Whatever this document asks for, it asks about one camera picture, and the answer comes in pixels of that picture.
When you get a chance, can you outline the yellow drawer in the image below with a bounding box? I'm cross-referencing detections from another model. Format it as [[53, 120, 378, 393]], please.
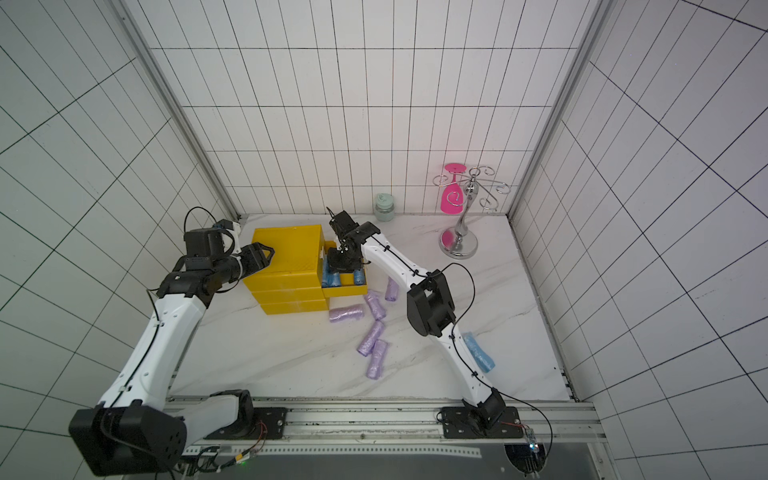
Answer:
[[320, 241, 368, 299]]

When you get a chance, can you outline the purple bag roll upper middle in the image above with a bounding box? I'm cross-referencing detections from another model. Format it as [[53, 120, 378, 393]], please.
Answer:
[[363, 291, 387, 321]]

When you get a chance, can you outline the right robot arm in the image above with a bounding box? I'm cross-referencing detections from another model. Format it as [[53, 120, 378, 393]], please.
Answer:
[[328, 211, 525, 438]]

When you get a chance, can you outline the purple bag roll bottom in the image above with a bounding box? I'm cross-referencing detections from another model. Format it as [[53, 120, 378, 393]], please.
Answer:
[[366, 339, 389, 380]]

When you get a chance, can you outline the purple bag roll lower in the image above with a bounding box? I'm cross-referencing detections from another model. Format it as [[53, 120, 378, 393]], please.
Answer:
[[357, 320, 385, 357]]

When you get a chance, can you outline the blue bag roll top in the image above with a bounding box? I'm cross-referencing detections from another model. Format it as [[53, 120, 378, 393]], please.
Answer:
[[352, 268, 366, 286]]

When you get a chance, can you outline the purple bag roll left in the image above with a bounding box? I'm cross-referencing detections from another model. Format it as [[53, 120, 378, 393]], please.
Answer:
[[329, 304, 365, 323]]

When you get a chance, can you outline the purple bag roll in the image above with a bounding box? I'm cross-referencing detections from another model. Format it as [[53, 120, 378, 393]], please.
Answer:
[[357, 320, 385, 357], [366, 339, 389, 380], [329, 304, 365, 323], [385, 278, 400, 302], [363, 291, 387, 321]]

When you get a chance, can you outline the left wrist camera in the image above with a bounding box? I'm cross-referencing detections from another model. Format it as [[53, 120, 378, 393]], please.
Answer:
[[213, 219, 241, 255]]

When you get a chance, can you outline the chrome glass rack stand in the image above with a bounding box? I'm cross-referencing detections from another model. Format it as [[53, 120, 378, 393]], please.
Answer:
[[432, 164, 511, 260]]

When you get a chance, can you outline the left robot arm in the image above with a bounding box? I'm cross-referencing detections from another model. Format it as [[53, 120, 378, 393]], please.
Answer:
[[68, 221, 274, 477]]

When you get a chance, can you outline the yellow drawer cabinet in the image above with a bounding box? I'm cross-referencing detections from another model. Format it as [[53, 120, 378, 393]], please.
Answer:
[[244, 225, 329, 315]]

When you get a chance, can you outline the pink plastic wine glass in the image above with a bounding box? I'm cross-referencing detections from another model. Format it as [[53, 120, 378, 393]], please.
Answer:
[[440, 163, 467, 215]]

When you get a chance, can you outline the blue bag roll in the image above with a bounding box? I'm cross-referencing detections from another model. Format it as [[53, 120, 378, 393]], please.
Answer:
[[352, 268, 366, 286], [462, 332, 496, 374], [322, 263, 340, 288]]

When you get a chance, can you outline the purple bag roll top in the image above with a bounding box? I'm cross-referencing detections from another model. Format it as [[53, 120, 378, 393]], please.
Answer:
[[385, 278, 400, 302]]

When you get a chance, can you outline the mint green jar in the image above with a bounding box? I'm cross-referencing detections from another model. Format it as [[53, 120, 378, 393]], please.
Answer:
[[374, 193, 395, 222]]

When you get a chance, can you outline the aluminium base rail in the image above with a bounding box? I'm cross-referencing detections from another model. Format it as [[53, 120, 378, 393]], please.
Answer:
[[182, 397, 611, 466]]

